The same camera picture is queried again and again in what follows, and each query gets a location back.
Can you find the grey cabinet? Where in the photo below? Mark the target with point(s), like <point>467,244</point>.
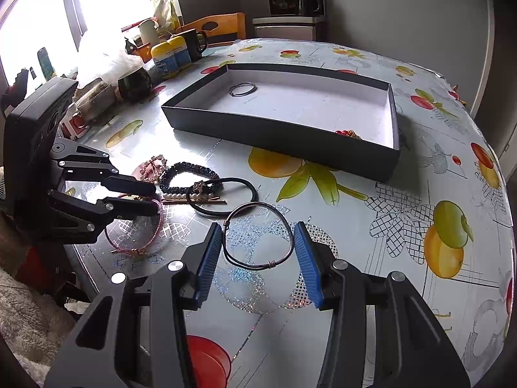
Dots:
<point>289,28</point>

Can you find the glass jar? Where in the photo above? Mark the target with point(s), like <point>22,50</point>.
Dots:
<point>95,103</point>

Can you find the yellow packet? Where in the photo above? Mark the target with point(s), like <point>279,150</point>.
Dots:
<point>163,10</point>

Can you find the gold hair pin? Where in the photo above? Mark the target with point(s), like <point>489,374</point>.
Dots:
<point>194,201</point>

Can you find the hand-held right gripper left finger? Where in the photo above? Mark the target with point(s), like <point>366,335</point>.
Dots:
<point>210,258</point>

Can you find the white cup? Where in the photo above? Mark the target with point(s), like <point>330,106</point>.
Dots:
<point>148,32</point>

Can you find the fluffy beige blanket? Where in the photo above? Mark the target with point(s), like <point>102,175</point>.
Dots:
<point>28,311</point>

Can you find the dark phone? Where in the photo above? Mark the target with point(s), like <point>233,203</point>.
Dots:
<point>45,64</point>

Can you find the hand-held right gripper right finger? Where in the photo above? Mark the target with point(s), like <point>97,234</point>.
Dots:
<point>307,266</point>

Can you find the pearl hair pin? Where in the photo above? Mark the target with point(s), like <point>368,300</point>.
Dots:
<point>181,196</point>

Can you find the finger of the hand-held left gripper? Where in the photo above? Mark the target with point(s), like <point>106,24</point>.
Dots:
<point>121,182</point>
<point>129,209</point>

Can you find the clear plastic bag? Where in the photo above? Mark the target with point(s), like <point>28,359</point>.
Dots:
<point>103,56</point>

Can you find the red bead jewelry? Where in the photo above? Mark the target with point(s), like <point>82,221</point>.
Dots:
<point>343,132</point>

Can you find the yellow bottle with blue label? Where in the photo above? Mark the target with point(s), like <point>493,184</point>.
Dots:
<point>182,52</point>
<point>164,60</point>

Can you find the black mug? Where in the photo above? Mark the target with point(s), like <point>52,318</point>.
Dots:
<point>192,46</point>

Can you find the black shallow box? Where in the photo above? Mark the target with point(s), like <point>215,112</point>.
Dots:
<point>282,137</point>

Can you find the dark round cup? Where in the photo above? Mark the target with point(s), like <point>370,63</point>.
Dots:
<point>135,85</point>

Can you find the wooden chair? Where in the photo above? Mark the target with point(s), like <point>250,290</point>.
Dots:
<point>226,24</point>

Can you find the red and white box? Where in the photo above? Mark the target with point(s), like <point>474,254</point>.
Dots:
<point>74,123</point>

